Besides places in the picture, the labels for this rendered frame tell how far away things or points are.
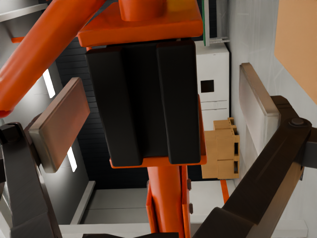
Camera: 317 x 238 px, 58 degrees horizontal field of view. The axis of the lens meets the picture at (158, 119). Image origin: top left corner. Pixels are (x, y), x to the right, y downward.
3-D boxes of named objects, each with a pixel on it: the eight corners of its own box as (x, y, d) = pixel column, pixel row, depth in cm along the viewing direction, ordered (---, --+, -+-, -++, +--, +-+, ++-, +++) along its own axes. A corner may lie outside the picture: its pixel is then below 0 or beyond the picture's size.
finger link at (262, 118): (265, 114, 13) (282, 114, 13) (239, 62, 19) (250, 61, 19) (261, 165, 15) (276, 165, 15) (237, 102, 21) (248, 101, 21)
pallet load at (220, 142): (233, 117, 748) (198, 119, 758) (239, 137, 658) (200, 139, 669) (232, 155, 803) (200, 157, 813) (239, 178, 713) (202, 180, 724)
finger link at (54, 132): (57, 174, 16) (44, 174, 16) (91, 112, 22) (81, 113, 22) (39, 129, 15) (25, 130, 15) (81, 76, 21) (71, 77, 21)
